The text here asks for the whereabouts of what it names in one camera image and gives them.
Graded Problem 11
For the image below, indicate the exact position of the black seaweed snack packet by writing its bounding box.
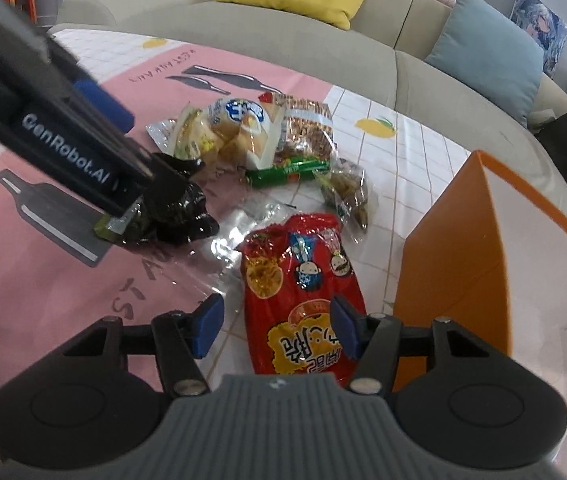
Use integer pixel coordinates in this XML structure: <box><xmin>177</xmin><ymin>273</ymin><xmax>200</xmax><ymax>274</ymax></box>
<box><xmin>93</xmin><ymin>152</ymin><xmax>220</xmax><ymax>248</ymax></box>

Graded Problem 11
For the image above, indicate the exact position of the bread bun packet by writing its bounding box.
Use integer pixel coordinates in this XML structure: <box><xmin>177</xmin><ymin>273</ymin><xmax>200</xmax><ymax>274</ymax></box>
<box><xmin>168</xmin><ymin>98</ymin><xmax>285</xmax><ymax>170</ymax></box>

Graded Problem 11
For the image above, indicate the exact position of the clear packet of white balls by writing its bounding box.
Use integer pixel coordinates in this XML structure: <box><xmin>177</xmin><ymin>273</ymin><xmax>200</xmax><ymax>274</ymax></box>
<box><xmin>180</xmin><ymin>193</ymin><xmax>297</xmax><ymax>296</ymax></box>

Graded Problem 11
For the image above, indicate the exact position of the red snack bag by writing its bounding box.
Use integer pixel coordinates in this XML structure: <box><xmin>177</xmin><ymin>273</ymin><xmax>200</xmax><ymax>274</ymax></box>
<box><xmin>241</xmin><ymin>212</ymin><xmax>366</xmax><ymax>385</ymax></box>

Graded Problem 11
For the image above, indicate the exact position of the green sausage stick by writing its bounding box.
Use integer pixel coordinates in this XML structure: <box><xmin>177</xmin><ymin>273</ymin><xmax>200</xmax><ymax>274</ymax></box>
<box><xmin>244</xmin><ymin>157</ymin><xmax>330</xmax><ymax>188</ymax></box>

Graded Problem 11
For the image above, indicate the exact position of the peanut snack packet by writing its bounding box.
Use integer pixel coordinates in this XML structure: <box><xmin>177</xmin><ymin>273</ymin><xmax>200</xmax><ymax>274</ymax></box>
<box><xmin>258</xmin><ymin>92</ymin><xmax>337</xmax><ymax>164</ymax></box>

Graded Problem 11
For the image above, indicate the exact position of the clear packet of brown nuts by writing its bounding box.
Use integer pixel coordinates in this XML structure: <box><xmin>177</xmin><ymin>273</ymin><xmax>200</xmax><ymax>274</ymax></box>
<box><xmin>314</xmin><ymin>157</ymin><xmax>378</xmax><ymax>237</ymax></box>

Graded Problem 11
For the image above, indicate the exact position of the white gluten stick packet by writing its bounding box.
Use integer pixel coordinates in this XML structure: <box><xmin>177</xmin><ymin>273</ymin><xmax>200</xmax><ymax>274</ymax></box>
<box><xmin>146</xmin><ymin>118</ymin><xmax>177</xmax><ymax>156</ymax></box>

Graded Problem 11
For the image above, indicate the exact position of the orange cardboard box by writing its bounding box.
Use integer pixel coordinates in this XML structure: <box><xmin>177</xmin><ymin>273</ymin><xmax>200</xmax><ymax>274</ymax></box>
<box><xmin>394</xmin><ymin>151</ymin><xmax>567</xmax><ymax>474</ymax></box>

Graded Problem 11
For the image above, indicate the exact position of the pink white lemon tablecloth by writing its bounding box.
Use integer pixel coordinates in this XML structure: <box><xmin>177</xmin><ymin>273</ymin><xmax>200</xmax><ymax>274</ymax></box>
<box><xmin>0</xmin><ymin>27</ymin><xmax>475</xmax><ymax>401</ymax></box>

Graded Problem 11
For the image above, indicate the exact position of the beige fabric sofa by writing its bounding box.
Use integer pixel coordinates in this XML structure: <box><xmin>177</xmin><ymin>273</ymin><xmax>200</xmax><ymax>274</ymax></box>
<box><xmin>56</xmin><ymin>0</ymin><xmax>567</xmax><ymax>216</ymax></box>

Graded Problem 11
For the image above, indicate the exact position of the light blue cushion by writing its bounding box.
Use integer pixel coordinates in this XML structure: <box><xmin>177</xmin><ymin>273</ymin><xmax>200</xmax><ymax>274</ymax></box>
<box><xmin>425</xmin><ymin>0</ymin><xmax>544</xmax><ymax>125</ymax></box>

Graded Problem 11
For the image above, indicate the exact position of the anime print cushion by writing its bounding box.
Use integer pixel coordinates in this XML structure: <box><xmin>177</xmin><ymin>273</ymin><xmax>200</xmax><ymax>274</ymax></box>
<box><xmin>510</xmin><ymin>0</ymin><xmax>567</xmax><ymax>78</ymax></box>

